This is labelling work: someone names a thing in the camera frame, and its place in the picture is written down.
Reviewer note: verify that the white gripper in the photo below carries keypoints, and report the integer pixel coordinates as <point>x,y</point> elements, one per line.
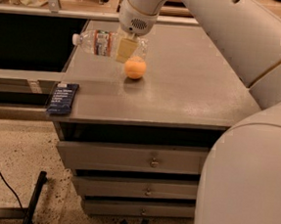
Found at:
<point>134,20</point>

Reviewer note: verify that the clear plastic water bottle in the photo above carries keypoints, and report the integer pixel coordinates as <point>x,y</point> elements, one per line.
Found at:
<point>103,43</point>

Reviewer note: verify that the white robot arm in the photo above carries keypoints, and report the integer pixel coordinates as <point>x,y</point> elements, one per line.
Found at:
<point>241,178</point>

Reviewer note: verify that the orange ball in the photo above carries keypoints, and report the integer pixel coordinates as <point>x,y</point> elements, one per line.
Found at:
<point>135,67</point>

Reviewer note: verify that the grey drawer cabinet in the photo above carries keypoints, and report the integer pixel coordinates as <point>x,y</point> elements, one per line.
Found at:
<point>187,98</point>

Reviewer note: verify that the top grey drawer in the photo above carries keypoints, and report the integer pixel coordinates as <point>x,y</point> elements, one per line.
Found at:
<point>129,158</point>

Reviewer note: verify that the grey drawer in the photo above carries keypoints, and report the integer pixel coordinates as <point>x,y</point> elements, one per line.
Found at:
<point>129,158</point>
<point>149,209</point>
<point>135,188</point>

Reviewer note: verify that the middle grey drawer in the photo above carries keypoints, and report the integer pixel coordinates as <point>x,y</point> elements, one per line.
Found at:
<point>135,188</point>

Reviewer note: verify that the bottom grey drawer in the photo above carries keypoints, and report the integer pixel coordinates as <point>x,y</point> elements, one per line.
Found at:
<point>149,209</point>

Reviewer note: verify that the metal railing frame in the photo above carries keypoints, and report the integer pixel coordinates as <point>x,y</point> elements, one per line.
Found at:
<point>81,9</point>

